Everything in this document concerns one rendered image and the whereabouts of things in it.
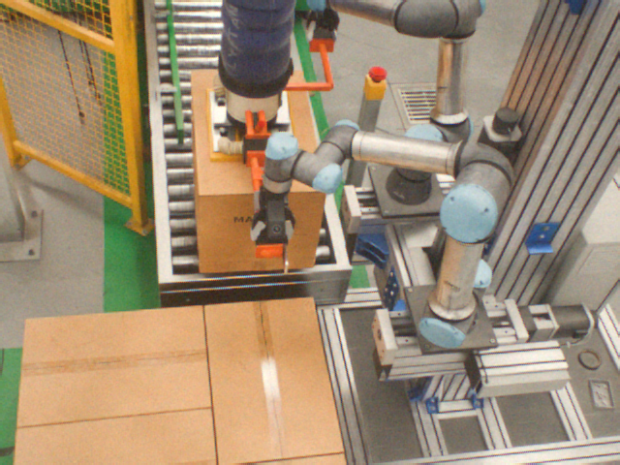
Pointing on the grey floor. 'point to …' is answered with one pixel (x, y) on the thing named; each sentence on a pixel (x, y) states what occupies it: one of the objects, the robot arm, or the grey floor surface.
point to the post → (374, 92)
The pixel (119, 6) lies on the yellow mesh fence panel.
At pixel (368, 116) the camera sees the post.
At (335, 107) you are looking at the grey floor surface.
